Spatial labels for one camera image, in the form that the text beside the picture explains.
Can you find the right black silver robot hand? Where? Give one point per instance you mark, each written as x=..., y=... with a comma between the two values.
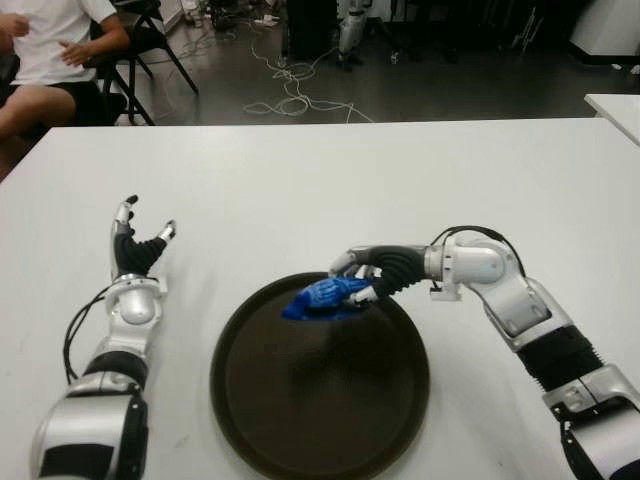
x=400, y=265

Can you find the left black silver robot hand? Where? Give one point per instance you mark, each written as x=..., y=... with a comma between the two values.
x=130, y=255

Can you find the blue Oreo cookie packet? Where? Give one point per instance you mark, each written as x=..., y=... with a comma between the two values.
x=320, y=297

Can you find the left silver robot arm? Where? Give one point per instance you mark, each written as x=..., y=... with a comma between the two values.
x=135, y=310

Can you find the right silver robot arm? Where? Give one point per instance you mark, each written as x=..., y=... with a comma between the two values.
x=525, y=305

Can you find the round dark brown tray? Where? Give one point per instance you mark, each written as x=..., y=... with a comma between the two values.
x=320, y=395

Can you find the black folding chair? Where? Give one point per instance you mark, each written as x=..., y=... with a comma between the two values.
x=150, y=37

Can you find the seated person white shirt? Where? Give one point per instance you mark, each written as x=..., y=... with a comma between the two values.
x=50, y=40

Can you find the silver humanoid robot legs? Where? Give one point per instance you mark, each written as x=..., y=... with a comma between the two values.
x=350, y=30

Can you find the white panel board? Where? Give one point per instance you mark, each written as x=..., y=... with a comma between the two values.
x=171, y=10

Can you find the grey folded stand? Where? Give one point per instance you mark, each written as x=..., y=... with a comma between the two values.
x=527, y=30

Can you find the white side table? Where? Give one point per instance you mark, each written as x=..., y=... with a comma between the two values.
x=620, y=107

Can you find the white cabinet black base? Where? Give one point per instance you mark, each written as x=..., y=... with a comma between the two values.
x=610, y=25

